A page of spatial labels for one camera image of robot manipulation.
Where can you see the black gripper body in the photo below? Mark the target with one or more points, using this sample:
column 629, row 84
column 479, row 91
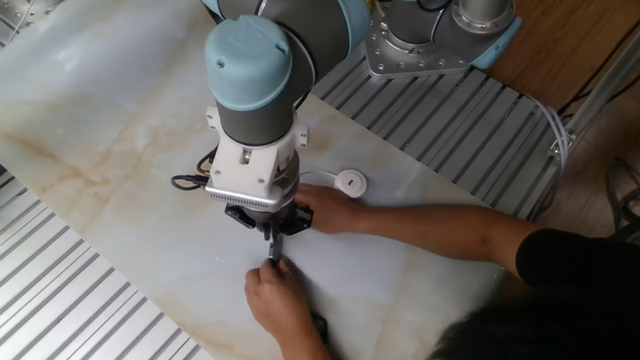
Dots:
column 275, row 212

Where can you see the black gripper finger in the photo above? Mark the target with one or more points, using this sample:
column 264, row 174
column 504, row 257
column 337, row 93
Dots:
column 244, row 215
column 299, row 220

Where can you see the dark grey USB docking station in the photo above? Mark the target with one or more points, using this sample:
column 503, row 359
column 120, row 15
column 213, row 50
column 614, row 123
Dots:
column 275, row 250

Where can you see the white round USB hub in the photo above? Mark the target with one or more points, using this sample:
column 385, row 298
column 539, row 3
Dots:
column 350, row 183

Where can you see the person's left forearm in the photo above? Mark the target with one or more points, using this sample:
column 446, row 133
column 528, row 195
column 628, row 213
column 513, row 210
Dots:
column 305, row 347

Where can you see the person's right forearm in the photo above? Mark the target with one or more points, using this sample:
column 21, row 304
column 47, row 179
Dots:
column 445, row 232

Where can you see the silver grey UR5 robot arm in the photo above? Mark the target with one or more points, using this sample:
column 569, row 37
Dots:
column 250, row 60

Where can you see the person's right hand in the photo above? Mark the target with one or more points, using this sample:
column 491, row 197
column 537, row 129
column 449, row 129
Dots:
column 330, row 210

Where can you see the person's left hand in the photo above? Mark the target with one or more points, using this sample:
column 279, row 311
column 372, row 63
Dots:
column 277, row 300

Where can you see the silver plate with screws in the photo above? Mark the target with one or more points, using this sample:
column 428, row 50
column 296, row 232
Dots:
column 45, row 7

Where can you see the black shirt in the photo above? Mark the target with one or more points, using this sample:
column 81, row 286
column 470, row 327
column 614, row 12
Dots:
column 585, row 265

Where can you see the black chair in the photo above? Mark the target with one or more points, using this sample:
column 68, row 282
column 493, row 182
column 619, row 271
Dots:
column 625, row 210

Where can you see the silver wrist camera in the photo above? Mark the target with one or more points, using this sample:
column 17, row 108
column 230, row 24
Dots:
column 240, row 197

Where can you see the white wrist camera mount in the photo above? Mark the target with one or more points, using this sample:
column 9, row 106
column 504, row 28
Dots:
column 250, row 162

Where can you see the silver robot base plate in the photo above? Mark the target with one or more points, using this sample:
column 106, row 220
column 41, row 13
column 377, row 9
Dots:
column 400, row 62

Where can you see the aluminium frame post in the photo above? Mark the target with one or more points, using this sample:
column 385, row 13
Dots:
column 600, row 92

